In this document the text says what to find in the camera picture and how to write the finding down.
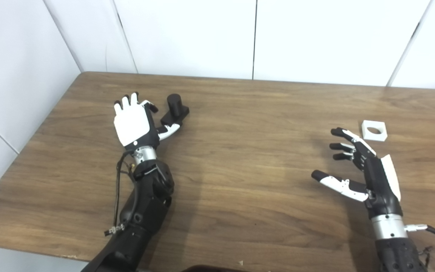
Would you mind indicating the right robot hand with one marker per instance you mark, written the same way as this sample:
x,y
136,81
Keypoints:
x,y
380,181

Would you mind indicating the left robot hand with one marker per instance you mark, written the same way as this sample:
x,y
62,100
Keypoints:
x,y
132,121

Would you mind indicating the black peg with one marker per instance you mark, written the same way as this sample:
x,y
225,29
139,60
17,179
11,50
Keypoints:
x,y
175,105

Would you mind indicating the white square piece with hole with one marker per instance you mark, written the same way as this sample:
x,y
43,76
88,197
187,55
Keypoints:
x,y
380,136

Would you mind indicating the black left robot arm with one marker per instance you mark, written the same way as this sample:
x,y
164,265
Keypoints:
x,y
145,211

